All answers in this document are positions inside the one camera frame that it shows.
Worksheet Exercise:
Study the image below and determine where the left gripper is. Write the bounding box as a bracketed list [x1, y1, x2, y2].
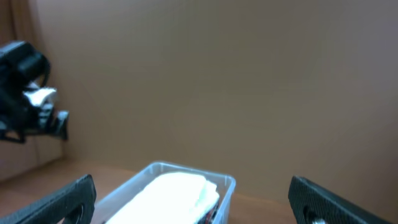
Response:
[1, 40, 69, 144]

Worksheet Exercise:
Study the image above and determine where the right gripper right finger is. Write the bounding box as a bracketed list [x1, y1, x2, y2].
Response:
[288, 175, 390, 224]

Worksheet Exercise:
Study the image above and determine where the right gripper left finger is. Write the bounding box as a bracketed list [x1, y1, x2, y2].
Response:
[1, 174, 96, 224]

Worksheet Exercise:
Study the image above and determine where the cream cloth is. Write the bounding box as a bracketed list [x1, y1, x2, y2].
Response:
[108, 172, 220, 224]

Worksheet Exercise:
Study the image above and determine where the red plaid shirt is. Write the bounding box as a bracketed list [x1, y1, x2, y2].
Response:
[204, 204, 219, 224]

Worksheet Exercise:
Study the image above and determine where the clear plastic storage container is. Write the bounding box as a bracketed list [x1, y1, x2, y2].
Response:
[91, 161, 236, 224]

